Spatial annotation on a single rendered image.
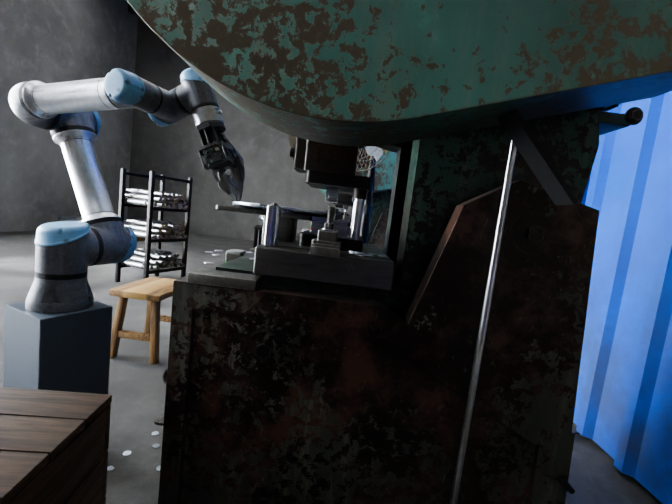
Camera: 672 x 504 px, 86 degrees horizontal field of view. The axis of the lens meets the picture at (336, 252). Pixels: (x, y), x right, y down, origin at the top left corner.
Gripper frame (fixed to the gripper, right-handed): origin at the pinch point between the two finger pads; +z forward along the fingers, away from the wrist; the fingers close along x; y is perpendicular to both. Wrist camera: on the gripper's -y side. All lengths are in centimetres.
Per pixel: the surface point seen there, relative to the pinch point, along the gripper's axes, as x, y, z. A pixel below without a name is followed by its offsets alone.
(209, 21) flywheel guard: 24, 49, -14
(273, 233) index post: 13.6, 20.6, 14.2
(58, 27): -348, -400, -410
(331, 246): 25.9, 24.7, 20.8
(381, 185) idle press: 39, -132, -3
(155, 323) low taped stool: -78, -51, 31
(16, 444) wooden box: -31, 49, 36
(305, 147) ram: 23.9, 6.2, -4.7
